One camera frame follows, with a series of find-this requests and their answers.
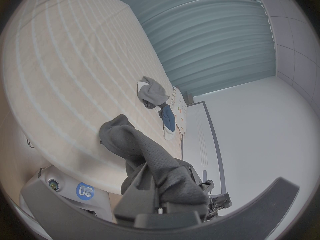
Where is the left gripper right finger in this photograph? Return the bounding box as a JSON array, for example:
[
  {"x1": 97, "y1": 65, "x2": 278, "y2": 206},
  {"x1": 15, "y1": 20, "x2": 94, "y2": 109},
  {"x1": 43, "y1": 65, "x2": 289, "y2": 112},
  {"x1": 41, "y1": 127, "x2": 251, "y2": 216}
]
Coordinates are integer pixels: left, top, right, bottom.
[{"x1": 187, "y1": 165, "x2": 210, "y2": 216}]

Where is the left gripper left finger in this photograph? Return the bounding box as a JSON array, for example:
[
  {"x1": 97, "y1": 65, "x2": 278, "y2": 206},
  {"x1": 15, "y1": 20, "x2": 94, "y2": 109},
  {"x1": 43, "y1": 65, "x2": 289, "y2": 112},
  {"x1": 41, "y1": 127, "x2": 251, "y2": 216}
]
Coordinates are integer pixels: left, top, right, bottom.
[{"x1": 114, "y1": 162, "x2": 162, "y2": 226}]

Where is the black T-shirt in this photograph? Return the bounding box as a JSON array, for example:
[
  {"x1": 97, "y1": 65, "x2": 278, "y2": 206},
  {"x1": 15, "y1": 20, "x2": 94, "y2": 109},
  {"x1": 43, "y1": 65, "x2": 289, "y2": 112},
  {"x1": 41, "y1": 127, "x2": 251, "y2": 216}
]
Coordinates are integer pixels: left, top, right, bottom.
[{"x1": 98, "y1": 113, "x2": 210, "y2": 216}]

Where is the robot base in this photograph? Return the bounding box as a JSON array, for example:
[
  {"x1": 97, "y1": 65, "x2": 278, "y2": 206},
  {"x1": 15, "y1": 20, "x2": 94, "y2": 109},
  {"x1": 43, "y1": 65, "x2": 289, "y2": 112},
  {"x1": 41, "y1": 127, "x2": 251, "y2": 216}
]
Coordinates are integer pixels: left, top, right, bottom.
[{"x1": 25, "y1": 165, "x2": 112, "y2": 222}]

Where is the pile of clothes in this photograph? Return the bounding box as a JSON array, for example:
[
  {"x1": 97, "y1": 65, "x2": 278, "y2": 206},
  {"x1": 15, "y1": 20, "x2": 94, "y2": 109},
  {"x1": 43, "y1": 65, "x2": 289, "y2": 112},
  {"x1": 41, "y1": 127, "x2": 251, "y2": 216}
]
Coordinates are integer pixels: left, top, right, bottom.
[{"x1": 136, "y1": 76, "x2": 177, "y2": 141}]

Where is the bed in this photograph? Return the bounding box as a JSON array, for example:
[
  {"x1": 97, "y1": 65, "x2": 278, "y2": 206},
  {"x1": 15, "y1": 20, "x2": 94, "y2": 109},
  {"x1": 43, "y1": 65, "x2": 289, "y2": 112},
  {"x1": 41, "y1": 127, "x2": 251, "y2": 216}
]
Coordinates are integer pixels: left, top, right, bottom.
[{"x1": 1, "y1": 0, "x2": 227, "y2": 196}]

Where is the white printed pillow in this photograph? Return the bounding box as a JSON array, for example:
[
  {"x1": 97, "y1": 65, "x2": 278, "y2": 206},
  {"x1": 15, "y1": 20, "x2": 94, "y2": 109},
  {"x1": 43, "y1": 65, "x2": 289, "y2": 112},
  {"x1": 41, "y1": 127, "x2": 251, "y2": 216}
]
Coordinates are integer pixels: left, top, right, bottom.
[{"x1": 171, "y1": 86, "x2": 188, "y2": 136}]

